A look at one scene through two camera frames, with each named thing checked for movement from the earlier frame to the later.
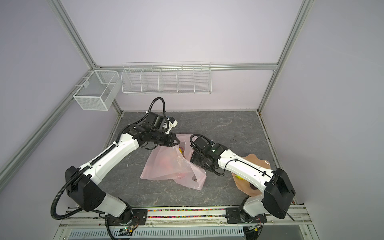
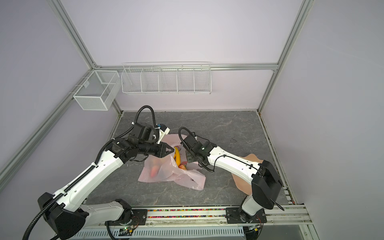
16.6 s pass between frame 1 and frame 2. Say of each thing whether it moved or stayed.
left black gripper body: moved
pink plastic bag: moved
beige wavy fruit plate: stayed
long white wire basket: stayed
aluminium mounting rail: stayed
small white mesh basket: stayed
